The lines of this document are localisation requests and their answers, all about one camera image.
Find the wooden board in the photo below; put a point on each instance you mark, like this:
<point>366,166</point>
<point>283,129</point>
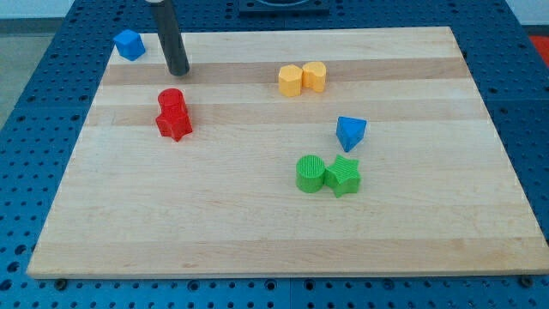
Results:
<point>438,195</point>

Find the yellow hexagon block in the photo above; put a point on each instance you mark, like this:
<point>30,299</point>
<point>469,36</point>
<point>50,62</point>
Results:
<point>290,80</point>

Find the yellow heart block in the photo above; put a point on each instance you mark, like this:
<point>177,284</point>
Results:
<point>314,76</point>

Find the blue triangle block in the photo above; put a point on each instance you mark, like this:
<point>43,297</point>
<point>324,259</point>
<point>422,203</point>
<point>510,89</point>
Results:
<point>350,131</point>

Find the red cylinder block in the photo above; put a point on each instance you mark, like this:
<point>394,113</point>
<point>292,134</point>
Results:
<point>171,101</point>

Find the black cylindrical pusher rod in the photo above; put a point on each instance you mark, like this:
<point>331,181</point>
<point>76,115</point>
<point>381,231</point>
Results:
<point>170,37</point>

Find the green cylinder block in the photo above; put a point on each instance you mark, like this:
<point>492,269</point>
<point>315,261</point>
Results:
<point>310,170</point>

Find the red star block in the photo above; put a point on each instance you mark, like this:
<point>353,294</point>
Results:
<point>174,122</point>

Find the green star block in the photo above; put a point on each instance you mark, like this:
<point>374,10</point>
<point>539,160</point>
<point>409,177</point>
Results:
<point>343,176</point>

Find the blue cube block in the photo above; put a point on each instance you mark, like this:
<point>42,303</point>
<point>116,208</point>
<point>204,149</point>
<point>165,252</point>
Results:
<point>129,44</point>

